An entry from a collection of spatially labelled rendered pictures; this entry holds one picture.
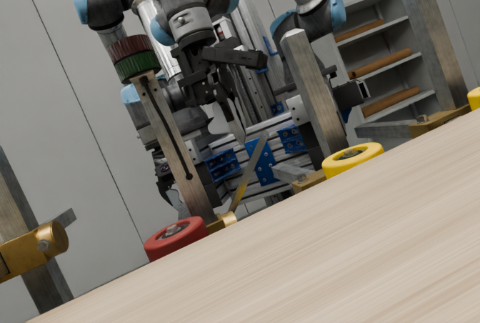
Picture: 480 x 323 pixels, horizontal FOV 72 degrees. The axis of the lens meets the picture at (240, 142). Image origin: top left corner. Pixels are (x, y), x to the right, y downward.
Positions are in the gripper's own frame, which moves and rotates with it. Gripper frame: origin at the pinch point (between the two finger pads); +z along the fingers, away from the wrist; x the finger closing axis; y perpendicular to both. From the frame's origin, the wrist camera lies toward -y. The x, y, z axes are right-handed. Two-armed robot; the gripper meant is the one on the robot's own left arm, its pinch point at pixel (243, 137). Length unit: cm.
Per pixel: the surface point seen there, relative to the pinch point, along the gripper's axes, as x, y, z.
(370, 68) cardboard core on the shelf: -274, -47, -9
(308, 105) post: 1.1, -13.0, -1.5
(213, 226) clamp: 13.5, 5.3, 10.9
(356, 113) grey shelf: -260, -22, 25
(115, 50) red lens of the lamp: 19.9, 6.1, -17.4
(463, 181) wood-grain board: 30.7, -25.1, 7.3
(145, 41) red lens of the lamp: 17.6, 2.7, -17.4
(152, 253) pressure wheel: 26.7, 6.9, 8.1
